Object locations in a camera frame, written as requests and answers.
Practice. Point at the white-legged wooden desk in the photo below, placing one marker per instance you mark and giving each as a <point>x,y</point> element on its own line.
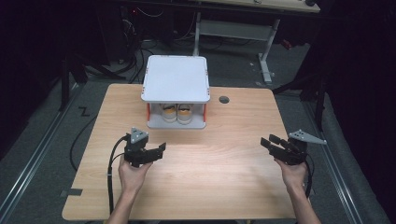
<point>236,29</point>

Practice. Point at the black metal stand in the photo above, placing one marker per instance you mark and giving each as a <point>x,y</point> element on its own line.
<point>66,84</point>

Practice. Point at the grey round table grommet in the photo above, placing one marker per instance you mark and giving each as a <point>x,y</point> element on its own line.
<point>224,99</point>

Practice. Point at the person's left hand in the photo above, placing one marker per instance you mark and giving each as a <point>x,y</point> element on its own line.
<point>132,177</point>

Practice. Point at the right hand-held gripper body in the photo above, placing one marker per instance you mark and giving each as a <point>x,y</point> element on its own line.
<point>294,149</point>

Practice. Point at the white sneaker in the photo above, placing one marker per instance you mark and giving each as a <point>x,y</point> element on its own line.
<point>169,114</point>

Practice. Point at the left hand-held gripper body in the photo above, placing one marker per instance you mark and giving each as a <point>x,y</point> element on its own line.
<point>137,152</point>

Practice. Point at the cups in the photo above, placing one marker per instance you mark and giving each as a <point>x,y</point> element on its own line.
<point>185,115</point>

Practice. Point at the metal floor rail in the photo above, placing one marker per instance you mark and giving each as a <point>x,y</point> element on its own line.
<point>34,149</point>
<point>336,174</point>

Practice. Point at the white shoe rack orange posts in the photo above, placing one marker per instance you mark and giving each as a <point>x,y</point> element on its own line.
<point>176,77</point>

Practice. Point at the person's right hand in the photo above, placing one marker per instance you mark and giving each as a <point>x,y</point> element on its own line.
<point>294,175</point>

